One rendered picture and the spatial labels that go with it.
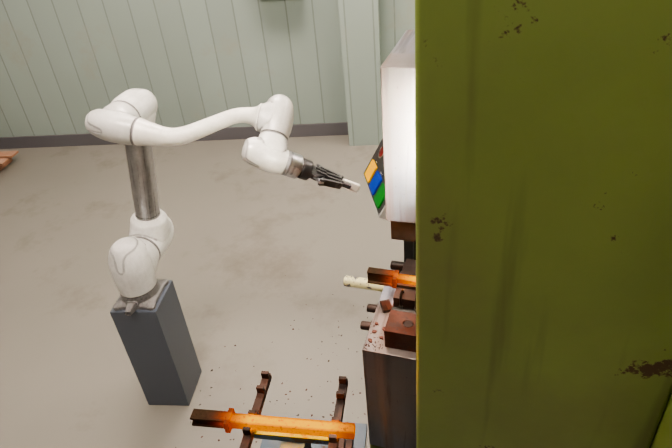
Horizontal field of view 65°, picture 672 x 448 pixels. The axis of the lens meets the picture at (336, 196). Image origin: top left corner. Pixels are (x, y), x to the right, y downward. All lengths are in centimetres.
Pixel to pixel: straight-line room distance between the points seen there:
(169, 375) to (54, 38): 356
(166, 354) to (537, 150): 199
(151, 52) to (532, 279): 442
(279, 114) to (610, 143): 129
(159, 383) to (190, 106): 301
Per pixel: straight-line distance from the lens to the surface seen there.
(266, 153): 180
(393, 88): 117
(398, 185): 127
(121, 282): 229
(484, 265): 91
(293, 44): 463
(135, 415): 279
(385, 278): 162
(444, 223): 87
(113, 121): 196
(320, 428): 136
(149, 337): 243
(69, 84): 548
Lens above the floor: 206
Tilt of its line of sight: 32 degrees down
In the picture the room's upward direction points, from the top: 6 degrees counter-clockwise
